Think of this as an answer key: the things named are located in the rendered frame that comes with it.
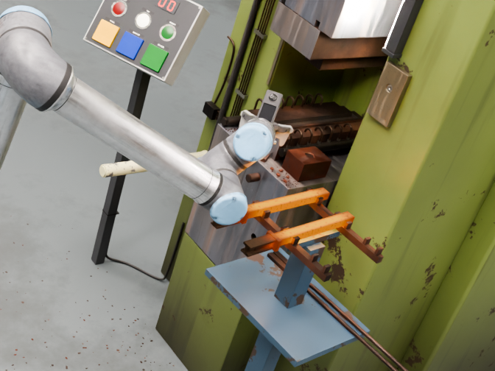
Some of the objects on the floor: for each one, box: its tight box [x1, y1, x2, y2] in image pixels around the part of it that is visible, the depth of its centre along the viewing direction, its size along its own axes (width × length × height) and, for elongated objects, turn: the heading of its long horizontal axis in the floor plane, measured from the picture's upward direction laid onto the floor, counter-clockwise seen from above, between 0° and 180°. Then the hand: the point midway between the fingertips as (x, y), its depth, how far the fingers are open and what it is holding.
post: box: [91, 68, 151, 265], centre depth 324 cm, size 4×4×108 cm
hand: (268, 118), depth 244 cm, fingers open, 14 cm apart
